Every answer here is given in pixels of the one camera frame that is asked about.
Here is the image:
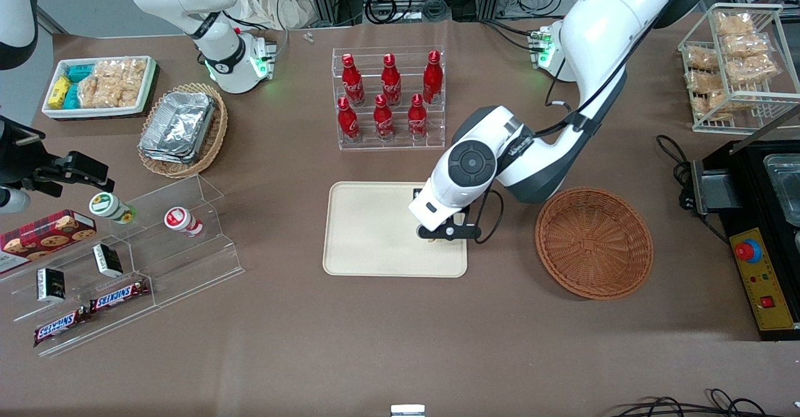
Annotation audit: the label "beige plastic tray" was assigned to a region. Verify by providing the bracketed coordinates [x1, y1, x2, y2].
[322, 182, 468, 278]

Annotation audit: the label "black appliance power cable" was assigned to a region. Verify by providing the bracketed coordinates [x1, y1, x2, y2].
[656, 134, 696, 211]

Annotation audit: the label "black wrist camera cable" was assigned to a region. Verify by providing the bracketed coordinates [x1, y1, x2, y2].
[472, 4, 663, 244]

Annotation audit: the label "round brown wicker basket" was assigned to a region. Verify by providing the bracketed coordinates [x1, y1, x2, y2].
[535, 187, 654, 301]

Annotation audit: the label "snickers chocolate bar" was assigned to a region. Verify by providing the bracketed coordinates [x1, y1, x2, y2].
[89, 278, 151, 313]
[33, 308, 91, 348]

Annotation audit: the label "small black white box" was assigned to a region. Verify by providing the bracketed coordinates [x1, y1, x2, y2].
[92, 243, 124, 278]
[36, 268, 67, 304]

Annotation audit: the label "black metal appliance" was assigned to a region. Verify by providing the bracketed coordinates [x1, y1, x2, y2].
[680, 108, 800, 249]

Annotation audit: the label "white rectangular snack tray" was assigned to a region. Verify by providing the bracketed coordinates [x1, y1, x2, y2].
[41, 56, 157, 119]

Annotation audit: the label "red plaid cookie box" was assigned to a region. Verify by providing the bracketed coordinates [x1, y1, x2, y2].
[0, 209, 98, 274]

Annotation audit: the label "red cola bottle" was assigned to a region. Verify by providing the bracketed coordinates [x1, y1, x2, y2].
[407, 93, 428, 141]
[422, 49, 444, 104]
[381, 53, 403, 107]
[337, 96, 361, 143]
[341, 53, 366, 107]
[373, 94, 396, 142]

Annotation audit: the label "yellow emergency stop control box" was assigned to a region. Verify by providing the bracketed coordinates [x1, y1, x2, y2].
[730, 227, 800, 341]

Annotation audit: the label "white wire shelf rack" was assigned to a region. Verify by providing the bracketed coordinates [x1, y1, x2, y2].
[678, 3, 800, 134]

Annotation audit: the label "coiled black cable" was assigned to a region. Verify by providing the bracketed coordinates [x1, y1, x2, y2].
[364, 0, 414, 25]

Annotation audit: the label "green cap yogurt bottle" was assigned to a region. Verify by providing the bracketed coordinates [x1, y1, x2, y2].
[89, 192, 137, 225]

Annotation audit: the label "clear acrylic stepped display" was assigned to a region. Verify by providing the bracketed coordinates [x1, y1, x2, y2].
[0, 175, 246, 358]

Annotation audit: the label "oval tan wicker basket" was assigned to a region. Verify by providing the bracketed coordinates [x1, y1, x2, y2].
[137, 83, 229, 179]

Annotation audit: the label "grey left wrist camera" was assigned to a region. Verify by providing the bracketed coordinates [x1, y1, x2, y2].
[417, 208, 483, 244]

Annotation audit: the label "rice cracker clear bag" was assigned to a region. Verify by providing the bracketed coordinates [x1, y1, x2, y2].
[95, 59, 148, 107]
[78, 74, 118, 109]

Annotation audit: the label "yellow snack box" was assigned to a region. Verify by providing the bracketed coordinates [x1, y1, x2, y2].
[49, 76, 72, 110]

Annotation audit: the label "clear acrylic bottle rack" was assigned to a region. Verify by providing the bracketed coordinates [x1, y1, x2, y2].
[331, 45, 446, 151]

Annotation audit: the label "beige cloth bag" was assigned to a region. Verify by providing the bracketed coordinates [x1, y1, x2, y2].
[234, 0, 317, 30]

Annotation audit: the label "red cap yogurt bottle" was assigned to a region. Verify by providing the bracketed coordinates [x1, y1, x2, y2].
[164, 207, 205, 238]

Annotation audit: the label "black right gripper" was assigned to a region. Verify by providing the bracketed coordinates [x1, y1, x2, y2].
[0, 116, 116, 197]

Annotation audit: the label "black floor cables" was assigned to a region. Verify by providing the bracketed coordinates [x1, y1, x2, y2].
[616, 389, 800, 417]

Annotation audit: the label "stacked aluminium foil containers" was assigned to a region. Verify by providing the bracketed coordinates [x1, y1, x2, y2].
[139, 91, 217, 164]

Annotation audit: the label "fried snack clear bag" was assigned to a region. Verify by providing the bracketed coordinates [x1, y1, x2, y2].
[686, 46, 719, 72]
[694, 91, 751, 121]
[716, 12, 755, 36]
[722, 33, 771, 58]
[686, 70, 726, 94]
[725, 54, 781, 86]

